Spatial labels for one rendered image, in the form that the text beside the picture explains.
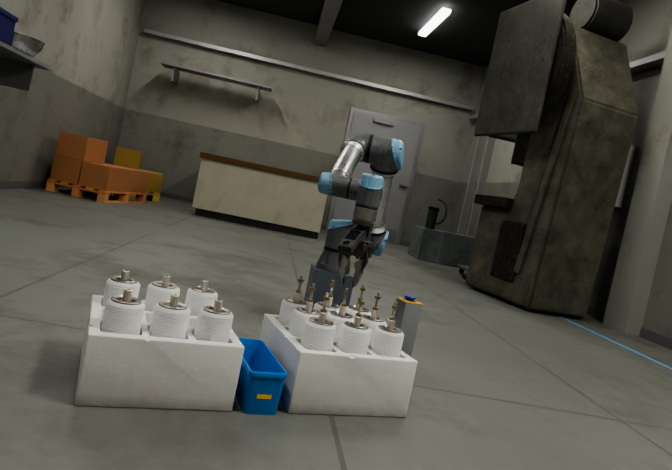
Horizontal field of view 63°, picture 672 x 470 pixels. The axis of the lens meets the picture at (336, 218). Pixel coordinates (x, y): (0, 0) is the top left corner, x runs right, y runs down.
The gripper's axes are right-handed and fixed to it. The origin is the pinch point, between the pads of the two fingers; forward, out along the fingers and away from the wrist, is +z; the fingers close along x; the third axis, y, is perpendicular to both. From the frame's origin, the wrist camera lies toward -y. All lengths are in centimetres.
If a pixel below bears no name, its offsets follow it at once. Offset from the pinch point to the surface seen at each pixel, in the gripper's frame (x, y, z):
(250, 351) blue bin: 23.1, -12.1, 28.4
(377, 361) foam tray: -17.7, -8.0, 19.3
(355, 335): -10.3, -11.0, 13.1
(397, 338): -20.2, -0.9, 12.6
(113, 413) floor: 28, -62, 36
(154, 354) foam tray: 25, -55, 22
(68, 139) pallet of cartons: 481, 280, -25
